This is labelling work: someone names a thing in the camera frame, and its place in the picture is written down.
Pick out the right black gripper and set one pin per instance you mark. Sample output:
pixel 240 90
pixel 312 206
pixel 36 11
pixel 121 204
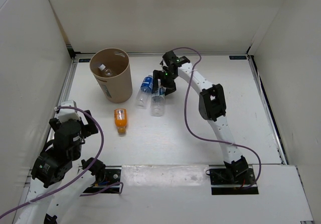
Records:
pixel 159 75

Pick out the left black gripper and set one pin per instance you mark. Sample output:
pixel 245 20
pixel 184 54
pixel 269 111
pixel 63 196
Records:
pixel 91 128

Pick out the green label plastic bottle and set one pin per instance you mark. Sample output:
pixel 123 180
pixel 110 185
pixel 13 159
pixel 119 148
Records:
pixel 157 104

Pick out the clear unlabelled plastic bottle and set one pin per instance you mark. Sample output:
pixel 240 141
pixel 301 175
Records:
pixel 105 71

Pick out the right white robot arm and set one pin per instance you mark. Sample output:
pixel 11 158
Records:
pixel 212 108

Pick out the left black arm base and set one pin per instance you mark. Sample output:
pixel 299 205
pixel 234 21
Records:
pixel 100 179

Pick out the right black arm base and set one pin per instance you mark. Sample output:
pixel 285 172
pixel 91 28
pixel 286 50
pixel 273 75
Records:
pixel 223 183

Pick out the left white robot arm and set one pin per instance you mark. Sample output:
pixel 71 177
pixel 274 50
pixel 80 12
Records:
pixel 47 201

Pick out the brown cylindrical garbage bin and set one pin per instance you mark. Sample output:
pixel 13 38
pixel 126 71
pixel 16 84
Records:
pixel 117 89

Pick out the blue label plastic bottle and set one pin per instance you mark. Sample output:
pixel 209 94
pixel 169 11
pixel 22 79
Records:
pixel 144 91

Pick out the orange juice bottle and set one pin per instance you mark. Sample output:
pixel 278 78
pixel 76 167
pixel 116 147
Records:
pixel 120 119

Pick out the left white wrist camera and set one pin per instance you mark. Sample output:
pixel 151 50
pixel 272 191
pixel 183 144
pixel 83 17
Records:
pixel 66 114

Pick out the left aluminium frame rail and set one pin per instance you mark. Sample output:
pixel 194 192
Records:
pixel 65 92

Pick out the aluminium frame rail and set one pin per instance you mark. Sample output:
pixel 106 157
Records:
pixel 179 52
pixel 268 109
pixel 65 92

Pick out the back aluminium frame rail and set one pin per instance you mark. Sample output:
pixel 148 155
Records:
pixel 179 52

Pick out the right aluminium frame rail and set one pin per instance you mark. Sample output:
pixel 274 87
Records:
pixel 268 109

